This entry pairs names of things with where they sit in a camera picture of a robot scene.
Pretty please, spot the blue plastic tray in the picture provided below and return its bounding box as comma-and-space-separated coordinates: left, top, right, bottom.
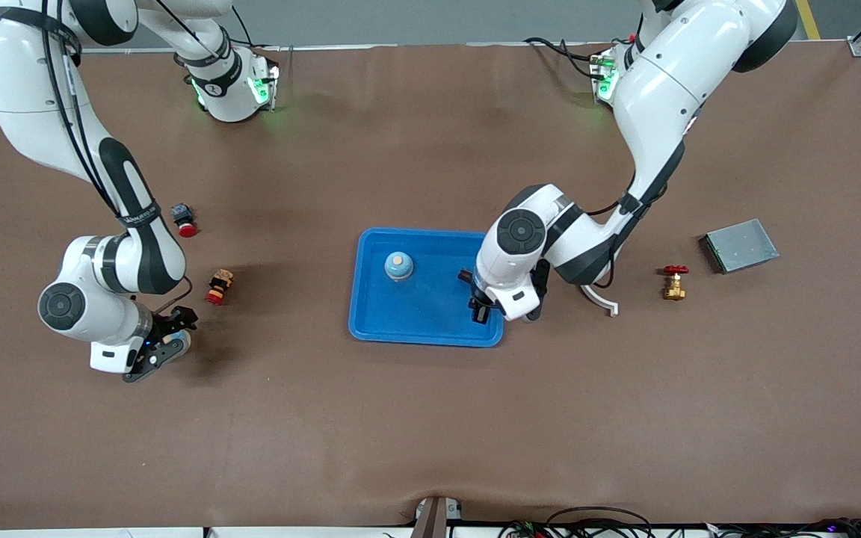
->
348, 227, 506, 348

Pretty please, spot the red yellow emergency stop button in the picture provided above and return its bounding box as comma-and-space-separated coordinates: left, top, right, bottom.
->
204, 269, 236, 307

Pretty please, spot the red push button black body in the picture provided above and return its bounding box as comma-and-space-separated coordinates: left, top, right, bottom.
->
170, 203, 199, 238

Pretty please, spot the brown table mat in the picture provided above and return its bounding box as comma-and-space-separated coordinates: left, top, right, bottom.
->
0, 41, 861, 531

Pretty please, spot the grey metal module box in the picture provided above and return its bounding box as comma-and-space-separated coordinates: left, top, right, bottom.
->
699, 218, 781, 276

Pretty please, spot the white half-ring pipe clamp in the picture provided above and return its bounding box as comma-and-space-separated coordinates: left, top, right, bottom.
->
580, 284, 618, 318

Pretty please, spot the brass valve red handle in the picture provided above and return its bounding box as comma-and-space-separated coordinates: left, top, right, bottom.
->
661, 265, 690, 301

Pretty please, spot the grey bracket at table edge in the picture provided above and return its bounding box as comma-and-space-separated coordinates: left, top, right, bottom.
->
410, 495, 465, 538

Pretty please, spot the black cable loop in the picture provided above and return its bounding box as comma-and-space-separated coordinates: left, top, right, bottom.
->
546, 506, 657, 538

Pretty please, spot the coloured wire bundle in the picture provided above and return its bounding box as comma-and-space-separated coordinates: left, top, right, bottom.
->
498, 519, 547, 538

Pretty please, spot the black base power cable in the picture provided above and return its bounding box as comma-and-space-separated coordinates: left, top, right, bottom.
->
524, 36, 611, 79

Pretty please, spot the black cable bundle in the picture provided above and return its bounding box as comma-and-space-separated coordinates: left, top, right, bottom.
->
700, 517, 861, 538

